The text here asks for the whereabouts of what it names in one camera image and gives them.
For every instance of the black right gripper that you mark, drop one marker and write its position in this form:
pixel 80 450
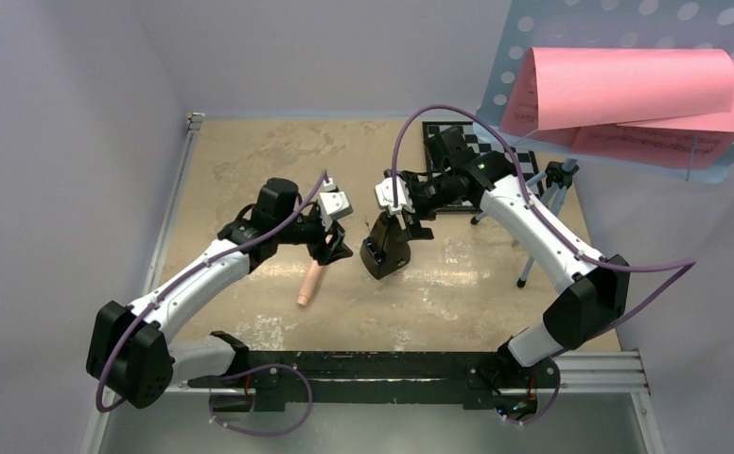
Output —
pixel 413 222

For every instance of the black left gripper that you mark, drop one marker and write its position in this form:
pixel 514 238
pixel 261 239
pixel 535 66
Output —
pixel 322 253

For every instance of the black metronome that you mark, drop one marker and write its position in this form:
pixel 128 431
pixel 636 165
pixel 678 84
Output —
pixel 384 251

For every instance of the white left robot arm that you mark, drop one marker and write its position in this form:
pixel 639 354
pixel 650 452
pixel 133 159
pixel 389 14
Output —
pixel 130 352

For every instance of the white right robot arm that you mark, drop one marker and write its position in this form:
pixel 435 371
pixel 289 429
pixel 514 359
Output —
pixel 592 288

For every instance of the black white chessboard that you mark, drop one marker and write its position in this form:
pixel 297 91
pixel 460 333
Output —
pixel 524 166

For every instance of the pink sheet music front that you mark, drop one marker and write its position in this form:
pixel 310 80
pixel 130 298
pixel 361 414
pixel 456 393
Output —
pixel 565 88

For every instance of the pink sheet music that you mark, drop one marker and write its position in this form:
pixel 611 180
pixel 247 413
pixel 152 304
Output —
pixel 694 142
pixel 565 88

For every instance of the pink sheet music back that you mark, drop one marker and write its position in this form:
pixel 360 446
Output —
pixel 694 142

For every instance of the light blue music stand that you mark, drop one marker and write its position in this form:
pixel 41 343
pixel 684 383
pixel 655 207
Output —
pixel 681 25

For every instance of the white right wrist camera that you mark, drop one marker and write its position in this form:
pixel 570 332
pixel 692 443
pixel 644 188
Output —
pixel 393 197

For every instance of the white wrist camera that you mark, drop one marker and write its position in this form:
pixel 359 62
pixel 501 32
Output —
pixel 393 197
pixel 334 204

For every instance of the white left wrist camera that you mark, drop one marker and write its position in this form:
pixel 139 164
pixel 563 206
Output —
pixel 334 204

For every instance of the pink recorder flute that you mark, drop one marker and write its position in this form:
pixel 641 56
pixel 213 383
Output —
pixel 310 283

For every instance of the aluminium frame rail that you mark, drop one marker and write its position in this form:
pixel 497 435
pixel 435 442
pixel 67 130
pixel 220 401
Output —
pixel 94 433

